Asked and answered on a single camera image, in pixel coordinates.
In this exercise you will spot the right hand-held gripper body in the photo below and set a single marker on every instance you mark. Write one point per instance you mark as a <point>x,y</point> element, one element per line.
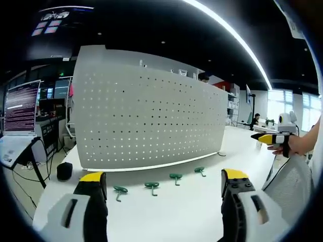
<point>286,122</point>

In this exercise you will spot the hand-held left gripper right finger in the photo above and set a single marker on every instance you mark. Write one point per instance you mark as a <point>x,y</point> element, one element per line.
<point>249,214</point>

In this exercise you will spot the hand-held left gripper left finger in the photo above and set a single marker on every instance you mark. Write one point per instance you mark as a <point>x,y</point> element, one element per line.
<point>75,214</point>

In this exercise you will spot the white perforated mounting plate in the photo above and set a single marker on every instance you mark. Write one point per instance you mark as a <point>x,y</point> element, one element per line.
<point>151,113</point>

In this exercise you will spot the person's right hand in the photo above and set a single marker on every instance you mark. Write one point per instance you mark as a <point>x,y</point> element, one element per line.
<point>294,146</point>

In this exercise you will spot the white storage shelf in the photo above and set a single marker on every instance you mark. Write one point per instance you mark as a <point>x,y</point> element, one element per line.
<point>233,106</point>

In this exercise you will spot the monitor on black stand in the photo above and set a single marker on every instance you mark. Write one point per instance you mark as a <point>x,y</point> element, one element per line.
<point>249,95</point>

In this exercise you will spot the black round pouch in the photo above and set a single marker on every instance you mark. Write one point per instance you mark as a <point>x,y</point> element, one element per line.
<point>64,172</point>

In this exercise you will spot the white mesh chair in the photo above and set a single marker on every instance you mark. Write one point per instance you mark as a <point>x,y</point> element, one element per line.
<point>290,181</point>

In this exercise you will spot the black laptop stand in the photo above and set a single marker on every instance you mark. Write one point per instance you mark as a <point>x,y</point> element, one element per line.
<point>38,161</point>

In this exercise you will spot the long ceiling light strip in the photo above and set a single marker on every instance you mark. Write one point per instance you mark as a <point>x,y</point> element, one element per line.
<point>239,43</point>

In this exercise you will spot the white paper label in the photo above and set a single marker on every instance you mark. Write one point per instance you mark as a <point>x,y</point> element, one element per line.
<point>295,25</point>

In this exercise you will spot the open laptop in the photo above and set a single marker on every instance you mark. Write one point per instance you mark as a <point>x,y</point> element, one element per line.
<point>20,111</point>

